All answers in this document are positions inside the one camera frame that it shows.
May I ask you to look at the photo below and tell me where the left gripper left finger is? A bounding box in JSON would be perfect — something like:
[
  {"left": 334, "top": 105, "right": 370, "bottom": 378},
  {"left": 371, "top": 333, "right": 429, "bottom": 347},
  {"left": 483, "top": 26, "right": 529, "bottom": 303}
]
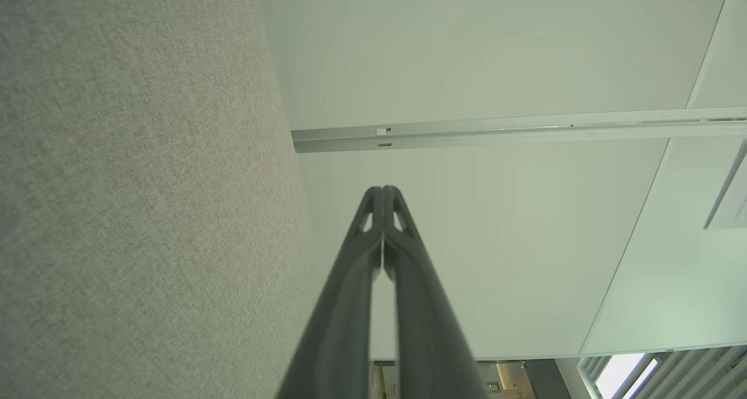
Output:
[{"left": 277, "top": 185, "right": 386, "bottom": 399}]

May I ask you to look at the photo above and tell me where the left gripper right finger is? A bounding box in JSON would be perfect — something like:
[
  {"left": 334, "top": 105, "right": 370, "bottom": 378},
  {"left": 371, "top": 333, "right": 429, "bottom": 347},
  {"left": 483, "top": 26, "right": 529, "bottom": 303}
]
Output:
[{"left": 382, "top": 185, "right": 488, "bottom": 399}]

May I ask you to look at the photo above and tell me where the grey slatted window blind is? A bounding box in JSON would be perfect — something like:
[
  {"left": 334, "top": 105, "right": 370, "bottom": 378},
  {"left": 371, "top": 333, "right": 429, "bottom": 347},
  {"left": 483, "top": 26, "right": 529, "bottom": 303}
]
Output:
[{"left": 577, "top": 345, "right": 747, "bottom": 399}]

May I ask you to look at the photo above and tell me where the grey metal partition post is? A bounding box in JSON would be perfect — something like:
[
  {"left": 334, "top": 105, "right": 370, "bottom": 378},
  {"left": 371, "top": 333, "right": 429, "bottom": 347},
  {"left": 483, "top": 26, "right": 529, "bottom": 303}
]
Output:
[{"left": 290, "top": 106, "right": 747, "bottom": 154}]

